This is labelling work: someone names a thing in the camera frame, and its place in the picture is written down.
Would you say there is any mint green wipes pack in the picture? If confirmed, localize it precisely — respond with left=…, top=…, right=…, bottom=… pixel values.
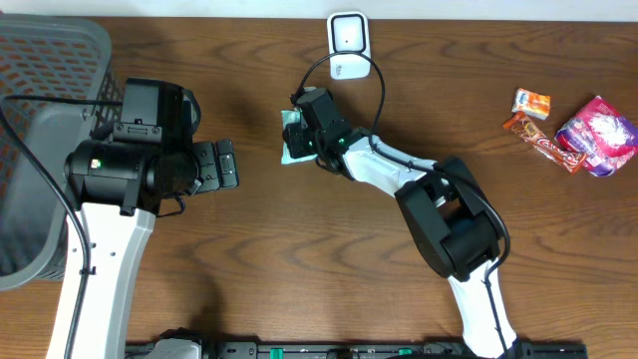
left=280, top=110, right=316, bottom=166

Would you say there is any small orange snack pack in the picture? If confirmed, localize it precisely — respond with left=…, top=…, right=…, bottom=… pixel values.
left=511, top=88, right=550, bottom=120

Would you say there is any brown orange chocolate bar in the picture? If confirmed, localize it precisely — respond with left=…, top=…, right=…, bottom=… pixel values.
left=502, top=112, right=587, bottom=174

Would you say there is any purple pantyliner pack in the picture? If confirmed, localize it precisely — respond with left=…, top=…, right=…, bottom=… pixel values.
left=554, top=96, right=637, bottom=178

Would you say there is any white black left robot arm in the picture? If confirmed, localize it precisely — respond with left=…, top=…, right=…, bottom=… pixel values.
left=47, top=138, right=238, bottom=358

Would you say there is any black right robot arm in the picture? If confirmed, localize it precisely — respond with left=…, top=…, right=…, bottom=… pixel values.
left=282, top=123, right=517, bottom=358

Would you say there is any white barcode scanner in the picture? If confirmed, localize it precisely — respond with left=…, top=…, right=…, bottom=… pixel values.
left=327, top=11, right=371, bottom=80

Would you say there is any grey plastic basket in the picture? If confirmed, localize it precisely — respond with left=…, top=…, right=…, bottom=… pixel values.
left=1, top=14, right=124, bottom=290

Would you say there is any black right camera cable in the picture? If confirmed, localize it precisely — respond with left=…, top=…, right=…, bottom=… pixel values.
left=289, top=50, right=512, bottom=359

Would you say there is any black camera cable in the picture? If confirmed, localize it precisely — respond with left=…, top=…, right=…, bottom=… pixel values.
left=289, top=50, right=512, bottom=359
left=0, top=94, right=124, bottom=359

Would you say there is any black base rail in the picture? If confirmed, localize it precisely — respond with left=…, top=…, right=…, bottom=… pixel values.
left=124, top=340, right=589, bottom=359

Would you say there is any black left camera cable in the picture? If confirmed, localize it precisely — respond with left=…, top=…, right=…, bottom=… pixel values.
left=0, top=94, right=124, bottom=359

